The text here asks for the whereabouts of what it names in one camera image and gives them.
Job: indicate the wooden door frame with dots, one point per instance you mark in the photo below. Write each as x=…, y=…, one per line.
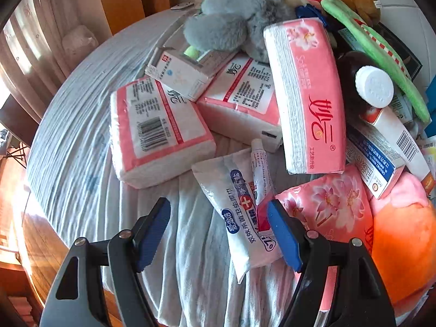
x=119, y=0

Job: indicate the grey striped tablecloth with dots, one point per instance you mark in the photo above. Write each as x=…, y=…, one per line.
x=85, y=177

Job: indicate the white remote control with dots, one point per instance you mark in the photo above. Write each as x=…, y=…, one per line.
x=181, y=6

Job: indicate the brown teddy bear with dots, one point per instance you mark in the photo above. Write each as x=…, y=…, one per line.
x=361, y=0

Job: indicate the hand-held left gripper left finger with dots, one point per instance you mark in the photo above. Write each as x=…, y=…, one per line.
x=153, y=235

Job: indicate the green plush toy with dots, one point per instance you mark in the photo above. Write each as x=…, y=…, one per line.
x=374, y=47

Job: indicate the orange pink plush toy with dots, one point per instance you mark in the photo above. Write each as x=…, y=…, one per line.
x=405, y=245

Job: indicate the pink flowered tissue pack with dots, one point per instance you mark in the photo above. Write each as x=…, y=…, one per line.
x=316, y=115

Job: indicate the grey plush toy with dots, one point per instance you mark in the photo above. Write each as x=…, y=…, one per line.
x=231, y=17

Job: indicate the white cardboard box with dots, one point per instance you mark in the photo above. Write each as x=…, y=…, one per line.
x=180, y=75

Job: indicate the pale curtain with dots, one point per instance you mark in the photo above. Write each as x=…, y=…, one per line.
x=34, y=41

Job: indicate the white plastic bag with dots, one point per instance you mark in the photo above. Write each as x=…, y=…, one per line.
x=78, y=42

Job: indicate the white blue wipes pack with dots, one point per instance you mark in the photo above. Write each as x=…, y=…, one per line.
x=235, y=218

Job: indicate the blue white medicine box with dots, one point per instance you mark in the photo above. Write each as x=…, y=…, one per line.
x=371, y=163

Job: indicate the brown bottle white cap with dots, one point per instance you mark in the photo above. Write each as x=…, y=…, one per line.
x=373, y=85

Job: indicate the pink lotus print pack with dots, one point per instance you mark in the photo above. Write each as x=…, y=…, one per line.
x=327, y=204

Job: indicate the white red medicine box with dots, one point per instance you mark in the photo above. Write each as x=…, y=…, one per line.
x=398, y=136

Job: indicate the pink white tissue pack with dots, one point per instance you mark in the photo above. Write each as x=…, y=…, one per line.
x=238, y=115
x=153, y=133

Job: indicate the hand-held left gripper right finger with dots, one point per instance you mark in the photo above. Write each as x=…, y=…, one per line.
x=284, y=235

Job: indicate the black printed box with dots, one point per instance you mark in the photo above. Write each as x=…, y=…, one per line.
x=398, y=46

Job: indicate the white ointment tube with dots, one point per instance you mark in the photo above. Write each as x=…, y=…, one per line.
x=260, y=173

